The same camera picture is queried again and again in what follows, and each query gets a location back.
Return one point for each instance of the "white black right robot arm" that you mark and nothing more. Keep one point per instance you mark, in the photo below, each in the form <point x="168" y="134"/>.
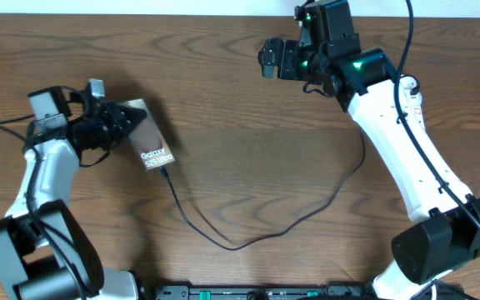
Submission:
<point x="385" y="103"/>

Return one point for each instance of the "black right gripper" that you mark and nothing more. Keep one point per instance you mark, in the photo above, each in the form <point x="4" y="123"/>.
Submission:
<point x="289" y="50"/>

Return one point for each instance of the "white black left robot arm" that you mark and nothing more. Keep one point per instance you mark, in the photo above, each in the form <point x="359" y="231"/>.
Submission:
<point x="44" y="253"/>

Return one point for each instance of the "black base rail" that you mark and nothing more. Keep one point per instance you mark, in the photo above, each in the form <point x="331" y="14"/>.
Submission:
<point x="179" y="292"/>

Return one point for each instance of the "white power strip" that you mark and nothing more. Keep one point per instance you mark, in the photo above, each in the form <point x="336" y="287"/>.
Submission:
<point x="416" y="111"/>

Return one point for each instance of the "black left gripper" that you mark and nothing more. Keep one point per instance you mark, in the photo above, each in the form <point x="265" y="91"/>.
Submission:
<point x="113" y="112"/>

